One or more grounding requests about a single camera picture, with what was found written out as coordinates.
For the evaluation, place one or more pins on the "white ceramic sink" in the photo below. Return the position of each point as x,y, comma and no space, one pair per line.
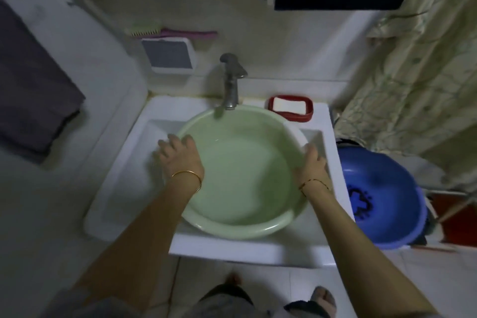
126,187

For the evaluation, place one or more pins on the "green and pink scrub brush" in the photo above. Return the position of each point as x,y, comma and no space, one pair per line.
186,33

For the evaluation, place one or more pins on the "person's right hand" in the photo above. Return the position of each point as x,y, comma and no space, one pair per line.
313,172

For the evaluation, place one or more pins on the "person's grey patterned shirt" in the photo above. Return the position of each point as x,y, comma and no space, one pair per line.
93,306

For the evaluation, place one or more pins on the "light green plastic basin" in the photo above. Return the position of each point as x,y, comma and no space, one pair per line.
242,180

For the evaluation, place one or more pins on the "blue plastic basin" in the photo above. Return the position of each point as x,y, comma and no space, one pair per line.
387,194

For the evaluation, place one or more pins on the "red soap dish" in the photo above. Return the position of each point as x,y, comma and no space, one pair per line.
309,114

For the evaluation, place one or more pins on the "person's right forearm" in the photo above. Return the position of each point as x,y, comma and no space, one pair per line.
361,254

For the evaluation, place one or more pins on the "metal faucet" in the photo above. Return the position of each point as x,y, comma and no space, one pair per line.
230,86

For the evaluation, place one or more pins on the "person's left forearm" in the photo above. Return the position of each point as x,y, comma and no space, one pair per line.
141,243

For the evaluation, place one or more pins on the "red bucket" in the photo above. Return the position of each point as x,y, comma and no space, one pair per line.
462,228

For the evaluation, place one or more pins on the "gold bangle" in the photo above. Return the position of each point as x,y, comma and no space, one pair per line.
190,173

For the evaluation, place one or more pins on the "person's dark shorts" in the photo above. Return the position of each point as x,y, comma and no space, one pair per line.
223,293

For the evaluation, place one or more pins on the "white soap bar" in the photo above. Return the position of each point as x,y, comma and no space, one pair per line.
288,105

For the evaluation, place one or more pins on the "dark purple towel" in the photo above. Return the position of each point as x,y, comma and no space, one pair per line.
33,94

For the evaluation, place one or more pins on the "cream leaf-patterned clothes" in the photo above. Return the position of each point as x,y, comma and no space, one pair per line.
421,86

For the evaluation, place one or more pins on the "person's left hand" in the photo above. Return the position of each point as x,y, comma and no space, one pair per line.
182,157

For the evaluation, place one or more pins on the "white wall box grey ribbed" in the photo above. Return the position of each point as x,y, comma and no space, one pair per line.
167,55

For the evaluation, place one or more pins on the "person's bare foot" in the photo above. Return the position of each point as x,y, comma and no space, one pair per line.
234,279
324,297

